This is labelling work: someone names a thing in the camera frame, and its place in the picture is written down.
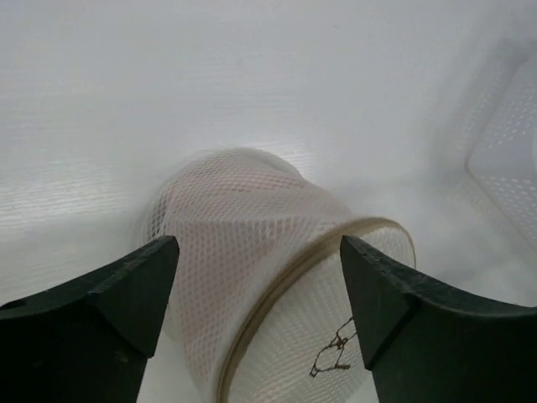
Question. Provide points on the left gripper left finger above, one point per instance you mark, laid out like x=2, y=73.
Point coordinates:
x=90, y=338

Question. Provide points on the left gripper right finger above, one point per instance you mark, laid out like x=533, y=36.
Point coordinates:
x=426, y=341

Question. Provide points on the white mesh laundry bag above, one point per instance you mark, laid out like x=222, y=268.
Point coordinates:
x=259, y=304

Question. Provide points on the white perforated plastic basket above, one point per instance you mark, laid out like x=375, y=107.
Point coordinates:
x=486, y=150

